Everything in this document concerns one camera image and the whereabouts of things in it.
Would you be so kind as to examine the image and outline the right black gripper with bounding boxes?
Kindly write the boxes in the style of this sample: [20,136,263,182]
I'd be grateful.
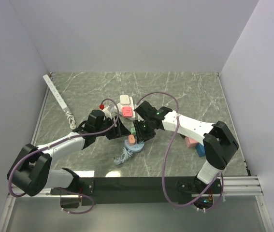
[133,118,156,144]

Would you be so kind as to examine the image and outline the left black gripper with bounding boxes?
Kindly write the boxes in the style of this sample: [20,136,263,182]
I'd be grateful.
[95,116,131,140]

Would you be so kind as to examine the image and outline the salmon usb-c charger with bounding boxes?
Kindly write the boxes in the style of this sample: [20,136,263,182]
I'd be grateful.
[128,134,136,146]

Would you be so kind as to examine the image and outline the green charger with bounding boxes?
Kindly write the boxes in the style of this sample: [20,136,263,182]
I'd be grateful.
[130,128,136,136]

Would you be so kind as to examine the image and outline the round blue power hub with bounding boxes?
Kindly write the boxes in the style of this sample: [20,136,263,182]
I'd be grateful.
[113,139,144,165]

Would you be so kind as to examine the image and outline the pink cube socket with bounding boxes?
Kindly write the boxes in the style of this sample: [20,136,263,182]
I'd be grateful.
[185,137,198,148]

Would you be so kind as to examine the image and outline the long white power strip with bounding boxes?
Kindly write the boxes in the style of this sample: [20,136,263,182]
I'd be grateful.
[43,74,76,130]

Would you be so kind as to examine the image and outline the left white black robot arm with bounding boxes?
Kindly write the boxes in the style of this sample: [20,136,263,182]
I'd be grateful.
[7,116,130,197]

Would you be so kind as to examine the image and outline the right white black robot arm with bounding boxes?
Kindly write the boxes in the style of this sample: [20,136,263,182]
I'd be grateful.
[133,107,239,193]

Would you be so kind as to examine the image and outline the pink square plug adapter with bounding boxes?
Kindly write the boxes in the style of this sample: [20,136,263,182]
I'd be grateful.
[121,106,133,118]

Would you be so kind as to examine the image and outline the white square plug adapter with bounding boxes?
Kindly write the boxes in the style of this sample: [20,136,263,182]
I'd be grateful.
[119,95,130,105]

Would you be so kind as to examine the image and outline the blue cube socket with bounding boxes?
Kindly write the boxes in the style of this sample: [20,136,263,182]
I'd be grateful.
[195,143,206,157]

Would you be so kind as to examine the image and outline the white flat power strip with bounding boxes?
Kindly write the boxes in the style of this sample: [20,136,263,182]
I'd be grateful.
[117,95,136,121]

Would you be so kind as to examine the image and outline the black mounting base bar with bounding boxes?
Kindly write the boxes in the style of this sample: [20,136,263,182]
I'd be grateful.
[50,176,223,209]

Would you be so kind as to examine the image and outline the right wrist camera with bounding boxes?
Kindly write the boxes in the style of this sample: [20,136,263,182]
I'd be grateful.
[135,101,157,120]

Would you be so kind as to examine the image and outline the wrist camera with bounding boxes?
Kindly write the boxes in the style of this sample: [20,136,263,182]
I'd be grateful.
[135,101,157,120]
[87,110,105,132]

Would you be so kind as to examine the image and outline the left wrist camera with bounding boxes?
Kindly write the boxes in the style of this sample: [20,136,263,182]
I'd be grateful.
[87,110,105,132]

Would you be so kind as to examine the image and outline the aluminium rail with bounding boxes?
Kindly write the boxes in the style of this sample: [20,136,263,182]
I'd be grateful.
[11,176,263,198]

